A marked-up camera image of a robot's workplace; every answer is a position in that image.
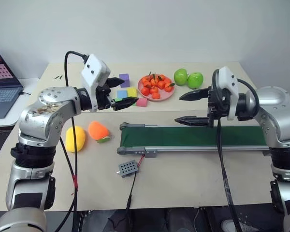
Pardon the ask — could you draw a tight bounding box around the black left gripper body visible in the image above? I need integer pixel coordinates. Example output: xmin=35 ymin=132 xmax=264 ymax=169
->
xmin=96 ymin=83 xmax=117 ymax=111

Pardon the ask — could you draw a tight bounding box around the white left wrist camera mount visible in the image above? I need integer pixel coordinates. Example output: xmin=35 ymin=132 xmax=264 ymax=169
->
xmin=80 ymin=54 xmax=111 ymax=113

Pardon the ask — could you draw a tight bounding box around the green apple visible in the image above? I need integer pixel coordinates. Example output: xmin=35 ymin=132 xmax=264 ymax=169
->
xmin=174 ymin=68 xmax=189 ymax=86
xmin=187 ymin=72 xmax=204 ymax=89

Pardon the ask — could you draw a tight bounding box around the pink plate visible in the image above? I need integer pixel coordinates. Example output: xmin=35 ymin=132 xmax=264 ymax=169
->
xmin=137 ymin=75 xmax=176 ymax=102

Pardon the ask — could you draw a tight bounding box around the thin black and red cable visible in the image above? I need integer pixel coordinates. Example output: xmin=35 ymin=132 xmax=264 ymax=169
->
xmin=58 ymin=137 xmax=79 ymax=232

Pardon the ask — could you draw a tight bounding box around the green conveyor belt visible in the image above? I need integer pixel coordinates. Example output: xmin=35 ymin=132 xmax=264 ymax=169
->
xmin=116 ymin=122 xmax=273 ymax=159

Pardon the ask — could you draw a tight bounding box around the pink foam block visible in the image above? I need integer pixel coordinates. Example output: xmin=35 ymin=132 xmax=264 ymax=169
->
xmin=135 ymin=97 xmax=149 ymax=108

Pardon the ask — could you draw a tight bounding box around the green foam block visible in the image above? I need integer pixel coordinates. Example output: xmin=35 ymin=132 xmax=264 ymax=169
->
xmin=114 ymin=97 xmax=138 ymax=107

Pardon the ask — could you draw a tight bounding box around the purple foam cube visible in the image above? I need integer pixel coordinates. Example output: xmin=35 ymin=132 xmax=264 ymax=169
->
xmin=118 ymin=73 xmax=131 ymax=88

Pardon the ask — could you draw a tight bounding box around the black controller power cable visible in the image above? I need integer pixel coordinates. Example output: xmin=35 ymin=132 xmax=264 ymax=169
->
xmin=107 ymin=172 xmax=137 ymax=232

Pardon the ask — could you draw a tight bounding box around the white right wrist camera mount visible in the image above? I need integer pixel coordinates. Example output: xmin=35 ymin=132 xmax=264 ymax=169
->
xmin=218 ymin=65 xmax=240 ymax=121

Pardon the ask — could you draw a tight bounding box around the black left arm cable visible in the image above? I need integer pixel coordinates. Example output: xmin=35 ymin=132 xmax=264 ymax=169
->
xmin=63 ymin=50 xmax=90 ymax=232

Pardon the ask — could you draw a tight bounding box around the yellow foam block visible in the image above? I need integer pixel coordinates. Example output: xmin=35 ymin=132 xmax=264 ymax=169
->
xmin=126 ymin=87 xmax=139 ymax=98

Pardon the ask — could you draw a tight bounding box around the dark blue laptop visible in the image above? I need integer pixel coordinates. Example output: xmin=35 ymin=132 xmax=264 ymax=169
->
xmin=0 ymin=46 xmax=24 ymax=120

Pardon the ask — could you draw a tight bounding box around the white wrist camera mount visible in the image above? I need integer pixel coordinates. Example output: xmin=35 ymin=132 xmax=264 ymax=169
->
xmin=218 ymin=65 xmax=240 ymax=121
xmin=80 ymin=54 xmax=111 ymax=113

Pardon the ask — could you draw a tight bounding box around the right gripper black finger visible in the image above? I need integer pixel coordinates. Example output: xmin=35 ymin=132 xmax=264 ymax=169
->
xmin=178 ymin=87 xmax=210 ymax=102
xmin=174 ymin=116 xmax=211 ymax=127

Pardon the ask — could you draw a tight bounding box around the yellow plush fruit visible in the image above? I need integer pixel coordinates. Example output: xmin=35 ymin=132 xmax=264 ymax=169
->
xmin=65 ymin=125 xmax=87 ymax=153

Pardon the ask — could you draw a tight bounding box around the grey perforated controller box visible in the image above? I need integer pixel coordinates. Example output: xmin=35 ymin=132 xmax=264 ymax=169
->
xmin=116 ymin=159 xmax=140 ymax=179

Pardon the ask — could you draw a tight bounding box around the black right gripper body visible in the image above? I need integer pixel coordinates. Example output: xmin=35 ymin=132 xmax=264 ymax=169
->
xmin=207 ymin=86 xmax=230 ymax=128

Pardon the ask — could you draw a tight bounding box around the orange plush fruit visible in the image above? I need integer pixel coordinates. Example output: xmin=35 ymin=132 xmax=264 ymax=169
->
xmin=87 ymin=120 xmax=112 ymax=144

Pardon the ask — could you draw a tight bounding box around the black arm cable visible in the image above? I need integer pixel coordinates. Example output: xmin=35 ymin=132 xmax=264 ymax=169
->
xmin=63 ymin=50 xmax=90 ymax=232
xmin=212 ymin=69 xmax=261 ymax=232

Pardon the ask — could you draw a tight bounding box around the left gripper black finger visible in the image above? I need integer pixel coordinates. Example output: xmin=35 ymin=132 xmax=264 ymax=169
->
xmin=112 ymin=96 xmax=139 ymax=112
xmin=107 ymin=77 xmax=126 ymax=89

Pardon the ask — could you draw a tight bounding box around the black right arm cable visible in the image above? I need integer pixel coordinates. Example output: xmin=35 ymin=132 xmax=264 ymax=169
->
xmin=212 ymin=69 xmax=261 ymax=232

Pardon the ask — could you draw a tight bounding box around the white shoe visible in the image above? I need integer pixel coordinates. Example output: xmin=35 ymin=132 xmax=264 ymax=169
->
xmin=220 ymin=218 xmax=251 ymax=232

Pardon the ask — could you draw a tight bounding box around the white side table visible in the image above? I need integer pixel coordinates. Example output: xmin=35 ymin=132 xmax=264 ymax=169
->
xmin=0 ymin=77 xmax=41 ymax=128

